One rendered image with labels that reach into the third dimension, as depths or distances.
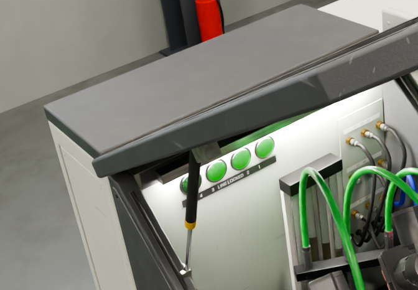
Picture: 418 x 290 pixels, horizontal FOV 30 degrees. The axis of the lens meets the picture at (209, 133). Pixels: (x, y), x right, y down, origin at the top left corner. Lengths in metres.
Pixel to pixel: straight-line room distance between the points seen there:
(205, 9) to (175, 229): 3.71
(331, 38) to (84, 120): 0.57
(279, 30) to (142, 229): 0.64
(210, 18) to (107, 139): 3.76
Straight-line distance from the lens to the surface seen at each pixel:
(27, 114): 5.24
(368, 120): 1.77
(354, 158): 1.79
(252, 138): 1.53
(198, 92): 1.59
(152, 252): 1.42
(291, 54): 1.70
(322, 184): 1.37
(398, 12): 1.73
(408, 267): 1.32
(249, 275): 1.73
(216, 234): 1.62
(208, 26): 5.22
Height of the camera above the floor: 2.19
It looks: 29 degrees down
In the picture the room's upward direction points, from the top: 10 degrees counter-clockwise
